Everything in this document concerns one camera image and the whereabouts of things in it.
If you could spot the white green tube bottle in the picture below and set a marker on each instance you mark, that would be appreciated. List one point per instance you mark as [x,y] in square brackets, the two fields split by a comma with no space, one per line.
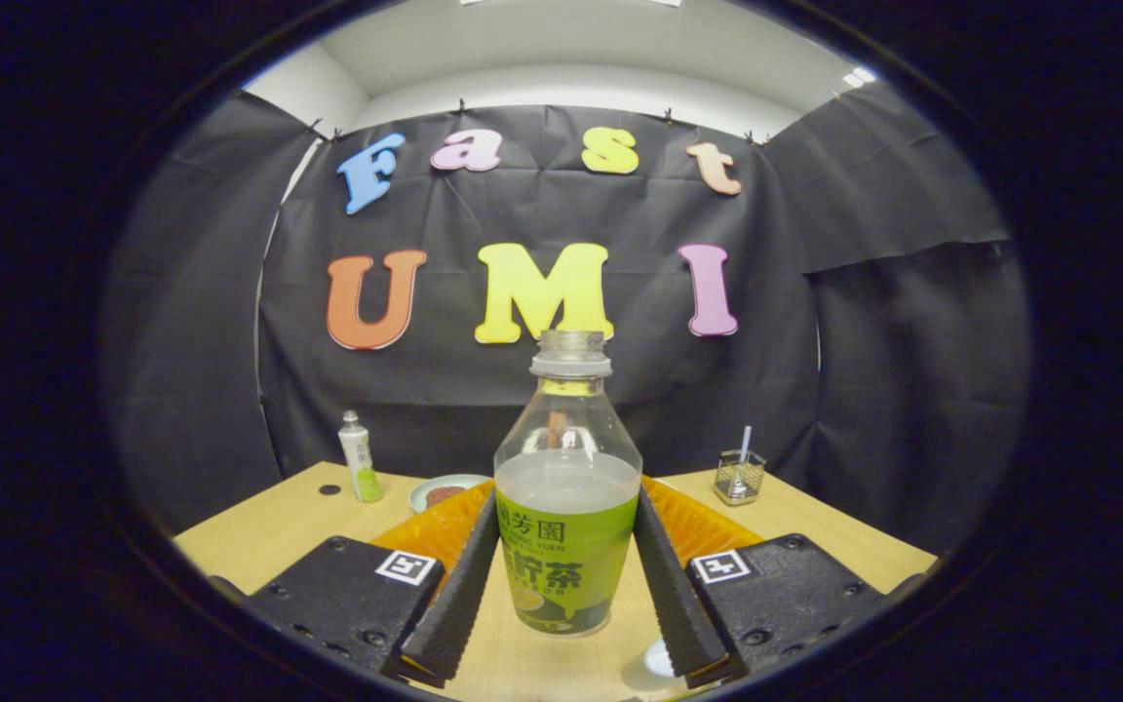
[360,458]

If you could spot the clear glass tumbler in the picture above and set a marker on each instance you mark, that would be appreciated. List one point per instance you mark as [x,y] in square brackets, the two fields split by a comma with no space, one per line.
[739,483]

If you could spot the green label juice bottle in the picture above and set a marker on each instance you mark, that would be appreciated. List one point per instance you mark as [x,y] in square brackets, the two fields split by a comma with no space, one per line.
[566,575]

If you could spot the small ceiling light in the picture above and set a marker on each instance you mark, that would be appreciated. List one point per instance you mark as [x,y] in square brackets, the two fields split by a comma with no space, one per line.
[859,76]

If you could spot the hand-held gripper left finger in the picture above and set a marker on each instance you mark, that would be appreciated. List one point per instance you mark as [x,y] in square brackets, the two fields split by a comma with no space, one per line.
[459,604]

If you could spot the pale green plate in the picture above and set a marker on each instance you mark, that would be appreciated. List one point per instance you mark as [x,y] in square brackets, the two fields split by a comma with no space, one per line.
[418,498]

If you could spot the wooden table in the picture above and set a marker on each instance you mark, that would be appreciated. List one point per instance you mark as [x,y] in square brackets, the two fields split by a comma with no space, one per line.
[269,536]

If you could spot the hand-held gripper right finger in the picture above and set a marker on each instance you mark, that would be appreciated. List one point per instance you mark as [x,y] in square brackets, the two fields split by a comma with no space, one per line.
[674,604]

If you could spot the brown meat slice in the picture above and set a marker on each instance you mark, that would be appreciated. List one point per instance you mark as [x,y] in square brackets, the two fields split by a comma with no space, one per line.
[445,494]

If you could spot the white straw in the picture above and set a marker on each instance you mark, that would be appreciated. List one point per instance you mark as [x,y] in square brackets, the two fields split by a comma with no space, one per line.
[745,439]

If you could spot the light blue cup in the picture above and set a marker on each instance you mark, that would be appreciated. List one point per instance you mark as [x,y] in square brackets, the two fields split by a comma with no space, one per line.
[659,661]

